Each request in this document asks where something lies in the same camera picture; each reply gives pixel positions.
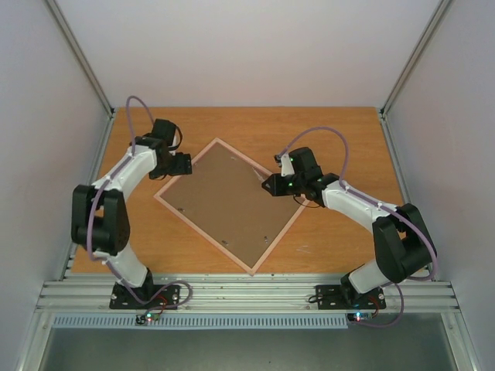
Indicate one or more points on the aluminium corner post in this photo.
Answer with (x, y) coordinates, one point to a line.
(428, 33)
(75, 48)

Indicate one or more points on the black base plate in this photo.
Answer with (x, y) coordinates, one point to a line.
(123, 299)
(330, 297)

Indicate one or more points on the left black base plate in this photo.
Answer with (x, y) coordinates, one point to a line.
(123, 299)

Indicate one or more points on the pink photo frame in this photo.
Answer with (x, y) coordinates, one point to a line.
(223, 201)

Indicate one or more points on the clear plastic screwdriver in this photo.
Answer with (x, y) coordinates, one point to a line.
(258, 175)

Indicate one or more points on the aluminium rail base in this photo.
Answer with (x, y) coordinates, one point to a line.
(242, 293)

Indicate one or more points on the right aluminium corner post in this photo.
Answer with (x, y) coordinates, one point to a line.
(428, 33)

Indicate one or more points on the small circuit board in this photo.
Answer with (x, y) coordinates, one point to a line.
(146, 319)
(360, 316)

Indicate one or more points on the right small circuit board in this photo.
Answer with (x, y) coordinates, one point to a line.
(360, 316)

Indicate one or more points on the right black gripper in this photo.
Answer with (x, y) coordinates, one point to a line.
(273, 185)

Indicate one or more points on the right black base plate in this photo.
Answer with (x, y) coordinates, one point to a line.
(330, 297)

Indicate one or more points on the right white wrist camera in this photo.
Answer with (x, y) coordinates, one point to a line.
(285, 164)

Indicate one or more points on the grey slotted cable duct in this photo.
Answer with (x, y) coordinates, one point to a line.
(204, 321)

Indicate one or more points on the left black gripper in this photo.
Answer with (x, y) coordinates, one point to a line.
(184, 168)

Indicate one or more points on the left aluminium corner post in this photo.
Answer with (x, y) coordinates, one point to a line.
(75, 48)

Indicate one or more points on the left small circuit board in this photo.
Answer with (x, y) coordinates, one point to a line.
(146, 319)

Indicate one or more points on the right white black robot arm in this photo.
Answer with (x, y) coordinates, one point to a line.
(402, 245)

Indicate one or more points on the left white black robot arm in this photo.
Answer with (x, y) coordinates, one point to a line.
(99, 219)

